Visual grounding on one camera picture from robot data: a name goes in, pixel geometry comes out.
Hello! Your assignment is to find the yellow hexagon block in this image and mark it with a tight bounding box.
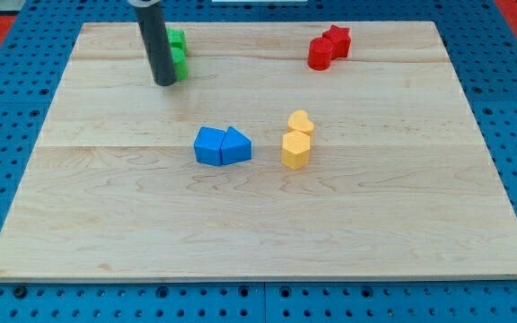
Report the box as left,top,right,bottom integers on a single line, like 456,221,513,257
281,130,311,170

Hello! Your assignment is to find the blue cube block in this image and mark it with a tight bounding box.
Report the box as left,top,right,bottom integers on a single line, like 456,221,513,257
194,127,226,166

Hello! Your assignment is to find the red star block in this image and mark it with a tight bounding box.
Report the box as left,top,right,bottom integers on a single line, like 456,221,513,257
322,24,352,59

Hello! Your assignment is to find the green circle block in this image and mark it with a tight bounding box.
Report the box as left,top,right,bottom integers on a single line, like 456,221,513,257
171,48,188,82

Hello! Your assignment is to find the yellow heart block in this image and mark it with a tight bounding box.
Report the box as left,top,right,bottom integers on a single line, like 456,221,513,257
286,109,315,138

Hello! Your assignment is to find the wooden board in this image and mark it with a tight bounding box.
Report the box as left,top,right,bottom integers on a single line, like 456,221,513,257
0,21,517,284

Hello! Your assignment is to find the red cylinder block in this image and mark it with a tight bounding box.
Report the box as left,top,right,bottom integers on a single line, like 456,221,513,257
307,37,334,71

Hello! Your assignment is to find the blue triangle block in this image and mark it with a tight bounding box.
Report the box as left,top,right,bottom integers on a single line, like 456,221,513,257
220,127,252,165

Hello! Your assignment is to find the green star block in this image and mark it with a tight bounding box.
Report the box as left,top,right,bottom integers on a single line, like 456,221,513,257
166,28,188,54

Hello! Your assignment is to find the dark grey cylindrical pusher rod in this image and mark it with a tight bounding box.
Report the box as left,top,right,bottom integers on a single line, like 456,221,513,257
128,0,177,87

